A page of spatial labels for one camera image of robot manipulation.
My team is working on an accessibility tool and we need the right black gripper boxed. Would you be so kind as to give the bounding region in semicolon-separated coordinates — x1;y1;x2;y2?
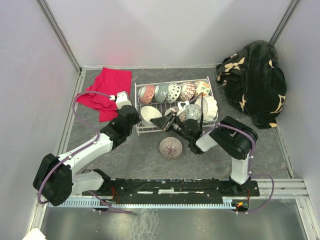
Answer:
149;111;191;143

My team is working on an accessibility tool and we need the plain white bowl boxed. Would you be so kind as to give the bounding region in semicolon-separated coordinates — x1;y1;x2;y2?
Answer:
140;105;162;127

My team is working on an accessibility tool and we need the dark scalloped floral bowl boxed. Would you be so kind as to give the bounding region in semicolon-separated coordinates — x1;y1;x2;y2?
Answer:
138;84;155;105

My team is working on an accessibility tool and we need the cream scalloped bowl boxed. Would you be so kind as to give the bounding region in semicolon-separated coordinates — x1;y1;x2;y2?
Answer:
195;95;218;121

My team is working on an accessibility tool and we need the white wire dish rack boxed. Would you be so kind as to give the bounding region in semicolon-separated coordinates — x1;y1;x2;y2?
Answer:
134;76;219;135

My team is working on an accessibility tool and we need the red lattice pattern bowl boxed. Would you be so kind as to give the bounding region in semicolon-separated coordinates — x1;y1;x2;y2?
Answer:
179;81;197;102

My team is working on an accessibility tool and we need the blue triangle pattern bowl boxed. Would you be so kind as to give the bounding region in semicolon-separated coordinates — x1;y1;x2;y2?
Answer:
153;83;169;104

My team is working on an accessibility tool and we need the black diamond pattern bowl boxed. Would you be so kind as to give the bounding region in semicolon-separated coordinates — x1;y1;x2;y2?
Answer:
165;83;182;104

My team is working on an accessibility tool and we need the orange flower leaf bowl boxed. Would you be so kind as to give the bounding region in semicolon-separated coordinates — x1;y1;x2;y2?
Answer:
194;80;211;96

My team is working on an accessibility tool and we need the red geometric pattern bowl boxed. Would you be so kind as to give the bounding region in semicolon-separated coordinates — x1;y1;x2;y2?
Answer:
185;104;202;121

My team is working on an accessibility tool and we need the brown square pattern bowl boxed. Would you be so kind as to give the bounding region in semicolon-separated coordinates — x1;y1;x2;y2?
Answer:
164;106;186;123

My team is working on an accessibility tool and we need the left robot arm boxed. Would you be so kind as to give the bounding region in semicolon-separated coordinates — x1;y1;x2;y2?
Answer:
32;105;141;206

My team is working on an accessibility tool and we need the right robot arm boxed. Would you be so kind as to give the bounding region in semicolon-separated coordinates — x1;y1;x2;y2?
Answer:
150;112;258;196

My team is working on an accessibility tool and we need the purple line pattern bowl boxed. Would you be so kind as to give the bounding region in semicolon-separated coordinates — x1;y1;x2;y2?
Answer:
159;137;183;160

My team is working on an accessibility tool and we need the red folded cloth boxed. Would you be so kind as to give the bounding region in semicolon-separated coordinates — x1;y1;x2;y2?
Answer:
76;67;132;122

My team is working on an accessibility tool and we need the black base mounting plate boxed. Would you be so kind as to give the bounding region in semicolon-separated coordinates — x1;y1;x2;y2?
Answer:
93;178;260;204

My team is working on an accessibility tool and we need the black floral plush blanket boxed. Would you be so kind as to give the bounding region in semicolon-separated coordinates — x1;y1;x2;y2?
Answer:
216;40;287;129

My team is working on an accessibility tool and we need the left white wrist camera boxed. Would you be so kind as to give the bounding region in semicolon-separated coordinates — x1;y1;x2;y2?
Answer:
115;91;132;110

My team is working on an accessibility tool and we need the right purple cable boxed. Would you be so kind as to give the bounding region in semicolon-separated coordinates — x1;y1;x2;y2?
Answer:
189;92;205;131

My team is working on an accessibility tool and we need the slotted cable duct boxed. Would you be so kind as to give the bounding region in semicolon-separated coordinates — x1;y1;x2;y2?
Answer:
57;196;247;210

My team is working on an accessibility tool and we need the aluminium frame rail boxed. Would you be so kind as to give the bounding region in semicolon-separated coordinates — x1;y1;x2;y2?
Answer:
34;177;311;201

